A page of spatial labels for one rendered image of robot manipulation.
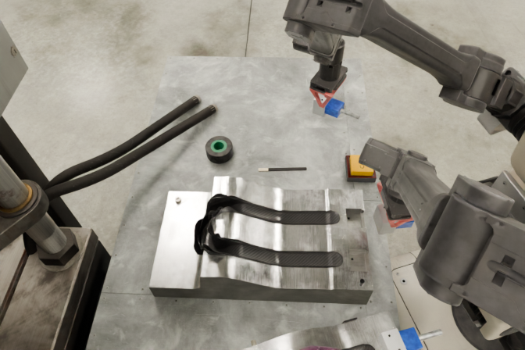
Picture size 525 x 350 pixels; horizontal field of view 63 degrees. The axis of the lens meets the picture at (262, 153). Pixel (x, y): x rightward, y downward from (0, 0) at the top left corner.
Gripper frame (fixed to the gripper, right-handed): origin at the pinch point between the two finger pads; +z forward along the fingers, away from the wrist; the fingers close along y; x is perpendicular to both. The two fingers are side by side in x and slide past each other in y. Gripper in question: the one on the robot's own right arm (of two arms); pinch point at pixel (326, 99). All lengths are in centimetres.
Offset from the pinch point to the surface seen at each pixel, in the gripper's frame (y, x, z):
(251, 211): 39.8, 0.6, 3.9
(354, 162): 8.2, 14.1, 10.8
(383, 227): 29.6, 29.2, 0.8
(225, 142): 20.5, -21.4, 11.2
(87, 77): -33, -173, 94
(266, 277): 52, 12, 6
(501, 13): -231, 32, 92
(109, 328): 77, -14, 15
